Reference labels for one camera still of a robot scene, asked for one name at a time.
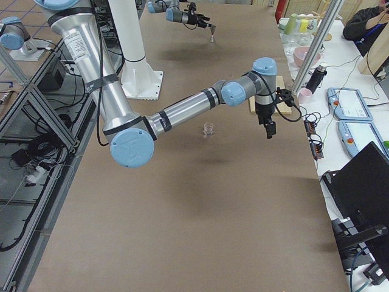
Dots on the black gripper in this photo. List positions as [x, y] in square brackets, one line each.
[192, 19]
[262, 111]

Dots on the clear glass cup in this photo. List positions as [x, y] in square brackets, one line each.
[208, 129]

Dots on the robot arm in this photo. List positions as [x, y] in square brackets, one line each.
[183, 12]
[131, 136]

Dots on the pink plastic cup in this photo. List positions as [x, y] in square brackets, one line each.
[304, 95]

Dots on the green plastic cup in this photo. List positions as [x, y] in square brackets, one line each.
[290, 26]

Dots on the yellow plastic cup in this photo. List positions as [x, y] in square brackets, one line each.
[303, 26]

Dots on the bamboo cutting board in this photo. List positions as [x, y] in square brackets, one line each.
[284, 109]

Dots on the black thermos bottle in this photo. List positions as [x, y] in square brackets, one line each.
[317, 77]

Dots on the pink bowl with ice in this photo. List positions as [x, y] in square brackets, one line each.
[300, 54]

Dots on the far blue teach pendant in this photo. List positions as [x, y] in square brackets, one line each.
[348, 104]

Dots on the blue teach pendant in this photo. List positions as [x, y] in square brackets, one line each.
[348, 104]
[356, 134]

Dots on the near blue teach pendant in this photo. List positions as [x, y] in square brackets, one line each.
[356, 134]

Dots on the black computer monitor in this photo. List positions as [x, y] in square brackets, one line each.
[360, 191]

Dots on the person in black jacket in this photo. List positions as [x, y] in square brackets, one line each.
[366, 25]

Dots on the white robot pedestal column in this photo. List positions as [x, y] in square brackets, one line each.
[138, 79]

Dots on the aluminium frame post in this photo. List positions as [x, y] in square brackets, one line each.
[323, 28]

